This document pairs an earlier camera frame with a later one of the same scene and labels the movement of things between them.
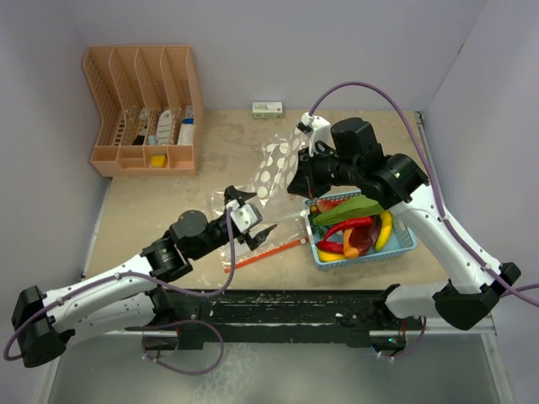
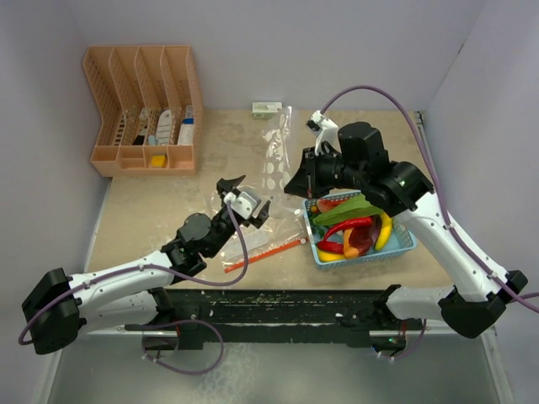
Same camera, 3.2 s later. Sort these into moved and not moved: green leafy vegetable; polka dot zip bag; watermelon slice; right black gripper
Moved: polka dot zip bag
Not moved: watermelon slice; right black gripper; green leafy vegetable
